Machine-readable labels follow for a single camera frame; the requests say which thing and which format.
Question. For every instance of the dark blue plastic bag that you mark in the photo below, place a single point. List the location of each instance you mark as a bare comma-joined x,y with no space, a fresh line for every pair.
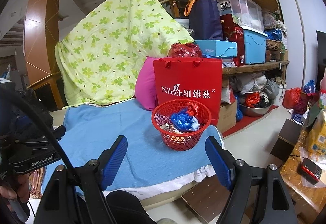
273,34

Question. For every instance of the red gift box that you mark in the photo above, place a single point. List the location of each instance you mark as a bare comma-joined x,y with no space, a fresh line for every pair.
233,35

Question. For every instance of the clear plastic storage box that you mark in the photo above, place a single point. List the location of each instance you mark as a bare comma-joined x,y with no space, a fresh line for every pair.
244,7

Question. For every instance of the steel basin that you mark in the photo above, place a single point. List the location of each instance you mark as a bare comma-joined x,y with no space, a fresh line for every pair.
254,111

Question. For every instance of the yellow carton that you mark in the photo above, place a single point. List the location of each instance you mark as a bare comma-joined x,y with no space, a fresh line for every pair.
317,134

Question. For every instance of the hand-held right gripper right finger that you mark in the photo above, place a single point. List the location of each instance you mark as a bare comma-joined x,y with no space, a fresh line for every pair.
219,162

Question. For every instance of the orange red plastic bag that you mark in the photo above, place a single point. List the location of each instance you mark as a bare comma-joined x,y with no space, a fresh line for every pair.
252,99

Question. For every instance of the brown cardboard box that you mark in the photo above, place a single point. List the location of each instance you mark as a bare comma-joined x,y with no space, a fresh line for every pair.
226,115

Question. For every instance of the black screen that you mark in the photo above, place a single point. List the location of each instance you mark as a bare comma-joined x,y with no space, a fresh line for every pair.
321,60

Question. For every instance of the wooden shelf board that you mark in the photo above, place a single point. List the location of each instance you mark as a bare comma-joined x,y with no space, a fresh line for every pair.
254,69

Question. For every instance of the maroon bag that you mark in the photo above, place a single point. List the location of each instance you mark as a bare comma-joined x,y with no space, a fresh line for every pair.
300,106

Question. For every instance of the dark brown wooden stool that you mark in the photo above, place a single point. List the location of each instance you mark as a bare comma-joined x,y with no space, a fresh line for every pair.
285,137

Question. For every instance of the person's dark trouser leg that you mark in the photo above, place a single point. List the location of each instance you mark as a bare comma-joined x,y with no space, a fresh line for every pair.
124,208

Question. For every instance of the red floor mat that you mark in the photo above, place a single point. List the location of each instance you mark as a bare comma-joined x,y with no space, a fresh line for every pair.
242,124

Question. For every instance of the pink pillow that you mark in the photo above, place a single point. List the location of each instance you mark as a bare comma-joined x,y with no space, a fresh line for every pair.
145,83

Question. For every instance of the wooden pillar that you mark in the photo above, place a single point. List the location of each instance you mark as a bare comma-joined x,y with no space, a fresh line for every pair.
42,22

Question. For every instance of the person's left hand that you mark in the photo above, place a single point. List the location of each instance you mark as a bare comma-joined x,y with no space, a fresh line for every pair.
17,187

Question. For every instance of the shiny red plastic bag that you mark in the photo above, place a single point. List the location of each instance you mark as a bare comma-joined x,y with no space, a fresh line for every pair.
184,50

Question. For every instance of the round red plastic bag wad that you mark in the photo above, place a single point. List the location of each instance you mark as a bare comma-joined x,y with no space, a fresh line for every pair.
193,109

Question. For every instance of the striped colourful cloth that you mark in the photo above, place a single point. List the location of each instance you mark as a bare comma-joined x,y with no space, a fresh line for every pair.
35,184

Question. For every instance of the light blue storage bin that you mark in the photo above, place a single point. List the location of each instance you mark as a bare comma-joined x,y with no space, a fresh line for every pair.
254,45

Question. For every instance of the light blue towel blanket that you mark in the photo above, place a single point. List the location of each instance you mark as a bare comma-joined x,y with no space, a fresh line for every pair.
101,122

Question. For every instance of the red portable radio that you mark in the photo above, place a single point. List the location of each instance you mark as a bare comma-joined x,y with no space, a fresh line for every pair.
309,169

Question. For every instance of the light blue wrapper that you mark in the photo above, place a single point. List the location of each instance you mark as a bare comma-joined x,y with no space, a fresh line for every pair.
195,123

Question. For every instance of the red paper gift bag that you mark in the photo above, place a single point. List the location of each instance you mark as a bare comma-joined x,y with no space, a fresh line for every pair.
188,78

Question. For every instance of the grey cloth bundle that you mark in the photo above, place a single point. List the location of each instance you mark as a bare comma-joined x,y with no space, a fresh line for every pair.
247,82

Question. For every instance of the red mesh plastic basket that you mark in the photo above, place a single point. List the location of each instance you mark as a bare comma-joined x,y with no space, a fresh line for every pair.
178,141

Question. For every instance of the light blue cardboard box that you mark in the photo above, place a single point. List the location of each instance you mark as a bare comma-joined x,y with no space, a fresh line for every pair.
216,48

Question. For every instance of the wicker basket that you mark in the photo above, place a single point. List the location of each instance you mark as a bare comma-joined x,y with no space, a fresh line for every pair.
273,45

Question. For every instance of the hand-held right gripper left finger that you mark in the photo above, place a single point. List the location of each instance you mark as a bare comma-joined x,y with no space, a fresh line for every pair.
114,162

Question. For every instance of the glossy wooden table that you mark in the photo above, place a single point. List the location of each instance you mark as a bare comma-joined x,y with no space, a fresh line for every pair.
300,196

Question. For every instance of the green clover print quilt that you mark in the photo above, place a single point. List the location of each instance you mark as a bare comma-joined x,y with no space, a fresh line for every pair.
109,43

